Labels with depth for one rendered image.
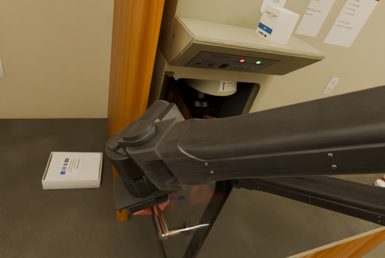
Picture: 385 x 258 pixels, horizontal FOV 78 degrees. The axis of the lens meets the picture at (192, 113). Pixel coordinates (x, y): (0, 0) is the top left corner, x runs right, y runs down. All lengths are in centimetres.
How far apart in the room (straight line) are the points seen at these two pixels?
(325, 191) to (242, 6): 41
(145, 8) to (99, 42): 58
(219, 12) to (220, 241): 64
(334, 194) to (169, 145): 36
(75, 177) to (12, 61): 47
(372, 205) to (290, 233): 48
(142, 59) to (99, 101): 68
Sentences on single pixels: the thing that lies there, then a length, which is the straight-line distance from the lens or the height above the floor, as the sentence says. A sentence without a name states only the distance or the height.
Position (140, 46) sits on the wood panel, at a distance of 42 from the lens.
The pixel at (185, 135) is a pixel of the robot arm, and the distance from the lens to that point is 25.
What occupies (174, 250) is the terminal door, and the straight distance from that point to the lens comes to 58.
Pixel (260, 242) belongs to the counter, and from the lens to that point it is 88.
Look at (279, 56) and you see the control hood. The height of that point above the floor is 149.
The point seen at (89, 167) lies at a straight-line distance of 86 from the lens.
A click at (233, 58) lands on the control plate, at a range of 51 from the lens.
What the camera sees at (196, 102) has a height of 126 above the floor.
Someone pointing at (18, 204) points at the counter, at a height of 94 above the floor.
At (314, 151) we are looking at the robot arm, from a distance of 20.
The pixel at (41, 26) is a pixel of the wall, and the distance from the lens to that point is 97.
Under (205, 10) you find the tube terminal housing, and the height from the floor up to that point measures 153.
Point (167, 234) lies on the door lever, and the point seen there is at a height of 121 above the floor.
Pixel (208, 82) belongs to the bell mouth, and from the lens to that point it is 66.
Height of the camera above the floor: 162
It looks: 33 degrees down
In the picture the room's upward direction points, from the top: 17 degrees clockwise
